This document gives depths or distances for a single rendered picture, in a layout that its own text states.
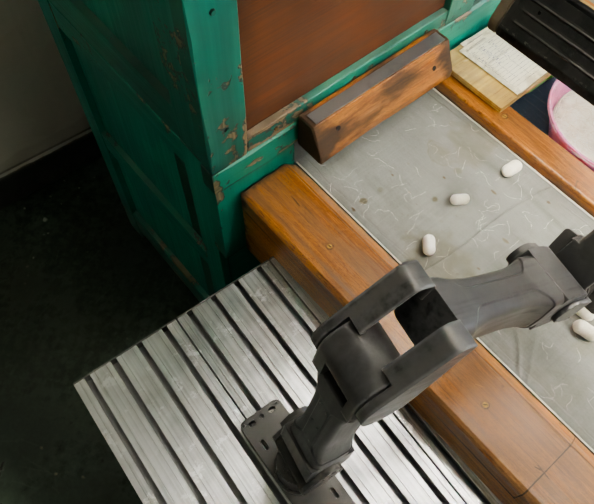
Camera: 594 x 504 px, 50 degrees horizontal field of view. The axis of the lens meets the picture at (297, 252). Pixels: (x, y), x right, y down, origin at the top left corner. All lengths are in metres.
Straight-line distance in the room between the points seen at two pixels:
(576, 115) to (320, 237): 0.54
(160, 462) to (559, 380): 0.57
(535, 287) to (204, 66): 0.44
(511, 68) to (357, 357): 0.78
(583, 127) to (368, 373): 0.80
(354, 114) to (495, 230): 0.29
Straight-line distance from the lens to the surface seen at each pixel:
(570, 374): 0.99
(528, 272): 0.68
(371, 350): 0.55
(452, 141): 1.13
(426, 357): 0.53
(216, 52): 0.78
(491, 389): 0.91
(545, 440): 0.92
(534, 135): 1.15
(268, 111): 0.94
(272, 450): 0.94
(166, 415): 0.97
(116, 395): 1.00
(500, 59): 1.23
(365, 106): 1.02
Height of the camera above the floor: 1.60
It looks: 62 degrees down
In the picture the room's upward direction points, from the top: 2 degrees clockwise
